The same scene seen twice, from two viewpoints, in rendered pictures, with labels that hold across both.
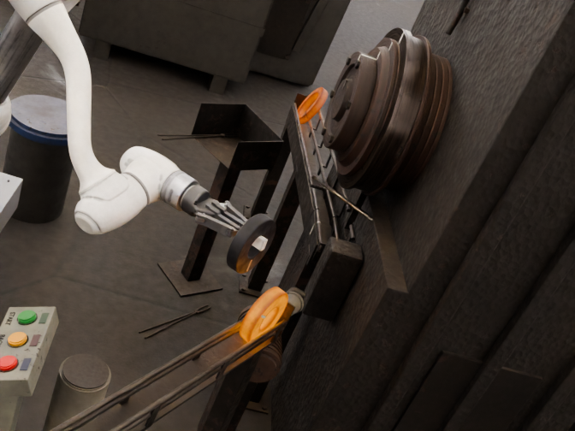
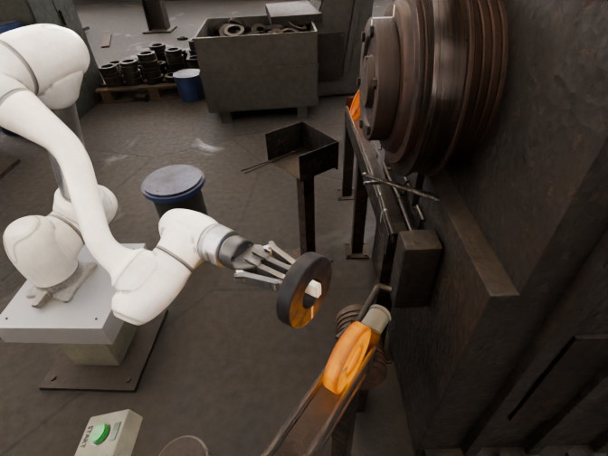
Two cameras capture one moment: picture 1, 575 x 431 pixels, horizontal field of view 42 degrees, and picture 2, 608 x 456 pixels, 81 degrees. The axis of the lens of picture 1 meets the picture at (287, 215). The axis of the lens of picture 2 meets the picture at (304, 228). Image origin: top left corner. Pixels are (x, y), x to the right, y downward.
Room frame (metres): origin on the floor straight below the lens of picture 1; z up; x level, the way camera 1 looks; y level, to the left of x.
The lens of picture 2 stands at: (1.06, -0.07, 1.42)
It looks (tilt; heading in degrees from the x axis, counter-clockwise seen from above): 40 degrees down; 14
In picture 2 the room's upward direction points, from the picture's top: 3 degrees counter-clockwise
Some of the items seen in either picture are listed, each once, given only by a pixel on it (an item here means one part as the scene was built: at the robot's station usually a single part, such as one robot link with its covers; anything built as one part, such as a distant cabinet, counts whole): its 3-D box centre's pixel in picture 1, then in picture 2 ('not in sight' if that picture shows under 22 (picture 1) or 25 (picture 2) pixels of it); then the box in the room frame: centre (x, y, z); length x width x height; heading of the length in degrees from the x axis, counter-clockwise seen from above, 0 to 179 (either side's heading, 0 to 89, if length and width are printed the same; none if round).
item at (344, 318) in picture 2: (236, 390); (356, 378); (1.66, -0.07, 0.27); 0.22 x 0.13 x 0.53; 13
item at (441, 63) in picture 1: (406, 121); (448, 79); (2.03, -0.20, 1.11); 0.47 x 0.10 x 0.47; 13
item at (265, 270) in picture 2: (222, 221); (265, 271); (1.54, 0.14, 0.87); 0.11 x 0.01 x 0.04; 67
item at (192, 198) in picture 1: (204, 206); (245, 257); (1.58, 0.20, 0.87); 0.09 x 0.08 x 0.07; 68
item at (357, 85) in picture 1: (347, 101); (375, 81); (1.99, -0.03, 1.11); 0.28 x 0.06 x 0.28; 13
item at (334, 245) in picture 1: (332, 280); (414, 270); (1.78, -0.19, 0.68); 0.11 x 0.08 x 0.24; 103
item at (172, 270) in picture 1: (213, 202); (303, 204); (2.45, 0.28, 0.36); 0.26 x 0.20 x 0.72; 48
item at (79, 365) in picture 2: not in sight; (96, 327); (1.72, 1.03, 0.16); 0.40 x 0.40 x 0.31; 10
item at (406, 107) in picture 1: (379, 112); (414, 80); (2.01, -0.12, 1.11); 0.47 x 0.06 x 0.47; 13
